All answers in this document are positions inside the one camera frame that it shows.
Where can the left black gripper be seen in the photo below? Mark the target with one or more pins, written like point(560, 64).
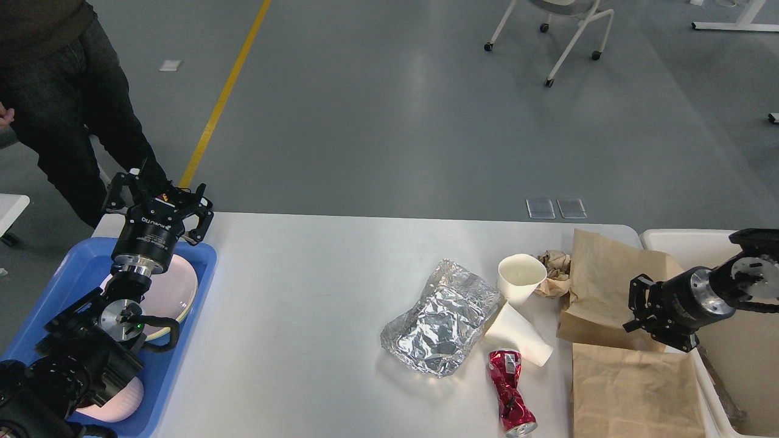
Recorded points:
point(146, 237)

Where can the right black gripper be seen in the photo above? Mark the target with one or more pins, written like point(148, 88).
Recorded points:
point(679, 306)

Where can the brown paper bag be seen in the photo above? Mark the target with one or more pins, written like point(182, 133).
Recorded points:
point(601, 274)
point(625, 393)

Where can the pink plate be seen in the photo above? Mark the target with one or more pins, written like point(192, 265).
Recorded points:
point(114, 319)

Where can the pink mug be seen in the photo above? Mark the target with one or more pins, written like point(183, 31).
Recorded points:
point(119, 407)

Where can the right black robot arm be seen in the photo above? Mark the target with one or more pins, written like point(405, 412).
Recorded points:
point(753, 271)

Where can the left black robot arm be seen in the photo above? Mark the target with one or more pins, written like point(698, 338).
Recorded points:
point(92, 348)

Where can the white plastic bin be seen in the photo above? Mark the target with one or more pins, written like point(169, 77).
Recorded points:
point(741, 350)

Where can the blue plastic tray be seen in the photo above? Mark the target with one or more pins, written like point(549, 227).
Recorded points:
point(85, 266)

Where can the crumpled brown paper ball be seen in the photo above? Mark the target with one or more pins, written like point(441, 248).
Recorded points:
point(557, 282)

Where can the white paper on floor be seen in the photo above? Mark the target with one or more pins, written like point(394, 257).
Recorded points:
point(170, 65)

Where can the white side table left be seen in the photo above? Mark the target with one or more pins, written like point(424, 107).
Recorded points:
point(12, 206)

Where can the upright white paper cup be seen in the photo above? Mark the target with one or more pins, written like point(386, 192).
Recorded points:
point(518, 277)

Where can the person in dark clothes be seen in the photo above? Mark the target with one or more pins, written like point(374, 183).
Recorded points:
point(61, 82)

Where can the lying white paper cup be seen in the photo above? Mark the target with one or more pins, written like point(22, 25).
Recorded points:
point(511, 331)

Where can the left clear floor plate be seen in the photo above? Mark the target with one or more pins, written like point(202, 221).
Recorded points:
point(541, 209)

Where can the crushed red can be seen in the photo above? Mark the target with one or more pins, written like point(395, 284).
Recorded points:
point(505, 367)

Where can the crumpled aluminium foil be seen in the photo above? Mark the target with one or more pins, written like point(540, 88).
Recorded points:
point(439, 331)

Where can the white table frame corner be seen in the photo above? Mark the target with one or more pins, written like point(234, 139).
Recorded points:
point(745, 22)

